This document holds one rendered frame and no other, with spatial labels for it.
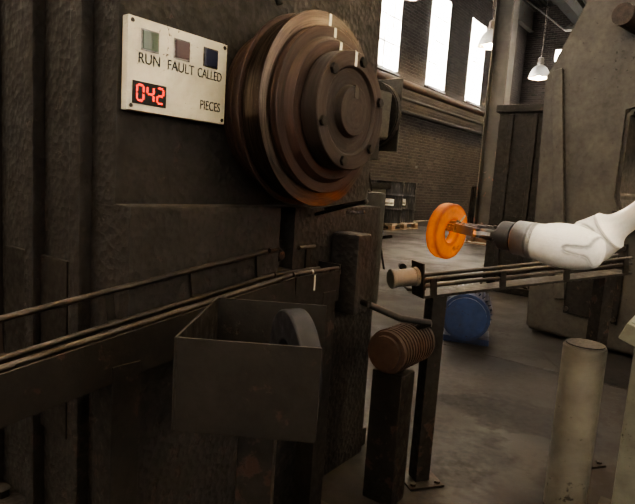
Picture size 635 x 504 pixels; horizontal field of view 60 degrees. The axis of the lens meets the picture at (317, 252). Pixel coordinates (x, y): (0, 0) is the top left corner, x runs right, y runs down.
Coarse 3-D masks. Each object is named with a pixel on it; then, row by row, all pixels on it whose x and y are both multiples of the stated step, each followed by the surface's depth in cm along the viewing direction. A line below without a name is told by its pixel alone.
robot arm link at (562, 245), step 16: (544, 224) 134; (560, 224) 131; (528, 240) 134; (544, 240) 130; (560, 240) 127; (576, 240) 125; (592, 240) 124; (544, 256) 131; (560, 256) 128; (576, 256) 125; (592, 256) 124
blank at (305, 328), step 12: (288, 312) 82; (300, 312) 82; (276, 324) 86; (288, 324) 81; (300, 324) 79; (312, 324) 80; (276, 336) 86; (288, 336) 81; (300, 336) 78; (312, 336) 78
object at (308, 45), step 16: (304, 32) 125; (320, 32) 129; (288, 48) 122; (304, 48) 125; (320, 48) 127; (336, 48) 132; (352, 48) 140; (288, 64) 122; (304, 64) 123; (288, 80) 122; (304, 80) 124; (272, 96) 121; (288, 96) 122; (272, 112) 121; (288, 112) 122; (272, 128) 123; (288, 128) 124; (288, 144) 125; (304, 144) 127; (288, 160) 126; (304, 160) 128; (304, 176) 131; (320, 176) 133; (336, 176) 138; (352, 176) 148; (320, 192) 137
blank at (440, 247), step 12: (444, 204) 153; (456, 204) 154; (432, 216) 151; (444, 216) 151; (456, 216) 154; (432, 228) 150; (444, 228) 152; (432, 240) 150; (444, 240) 153; (456, 240) 157; (432, 252) 154; (444, 252) 154; (456, 252) 158
